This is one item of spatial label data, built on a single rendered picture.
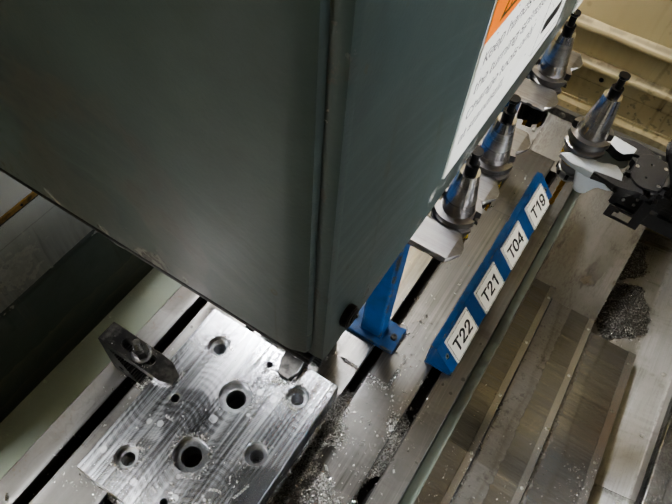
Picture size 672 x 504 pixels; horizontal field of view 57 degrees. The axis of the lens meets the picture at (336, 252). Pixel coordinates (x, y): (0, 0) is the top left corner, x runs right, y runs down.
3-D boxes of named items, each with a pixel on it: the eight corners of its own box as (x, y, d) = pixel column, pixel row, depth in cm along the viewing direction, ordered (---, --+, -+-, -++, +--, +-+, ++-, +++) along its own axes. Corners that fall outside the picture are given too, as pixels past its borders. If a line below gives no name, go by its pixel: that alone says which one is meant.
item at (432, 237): (469, 240, 80) (471, 236, 79) (451, 268, 77) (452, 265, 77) (422, 215, 82) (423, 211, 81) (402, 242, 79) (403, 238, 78)
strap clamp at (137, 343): (191, 394, 98) (177, 354, 86) (177, 411, 96) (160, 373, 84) (128, 351, 102) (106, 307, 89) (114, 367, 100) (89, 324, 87)
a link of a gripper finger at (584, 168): (545, 188, 94) (605, 207, 93) (560, 161, 89) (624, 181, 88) (548, 173, 96) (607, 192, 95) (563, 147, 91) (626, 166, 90)
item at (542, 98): (561, 96, 96) (563, 92, 96) (549, 116, 94) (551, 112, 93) (520, 78, 98) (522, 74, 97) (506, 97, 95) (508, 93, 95)
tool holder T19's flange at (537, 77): (538, 63, 102) (543, 51, 100) (572, 80, 100) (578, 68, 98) (519, 82, 99) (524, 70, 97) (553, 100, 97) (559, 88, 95)
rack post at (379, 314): (406, 331, 106) (440, 230, 82) (391, 355, 104) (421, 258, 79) (357, 303, 109) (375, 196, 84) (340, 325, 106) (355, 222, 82)
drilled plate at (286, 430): (336, 398, 95) (338, 386, 91) (216, 577, 81) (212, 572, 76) (217, 322, 101) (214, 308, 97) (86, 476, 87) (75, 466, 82)
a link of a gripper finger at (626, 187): (588, 186, 89) (649, 205, 88) (592, 179, 88) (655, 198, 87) (591, 163, 92) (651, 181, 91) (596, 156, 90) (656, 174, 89)
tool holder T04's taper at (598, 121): (582, 116, 91) (601, 79, 86) (611, 128, 90) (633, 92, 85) (573, 134, 89) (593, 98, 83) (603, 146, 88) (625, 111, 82)
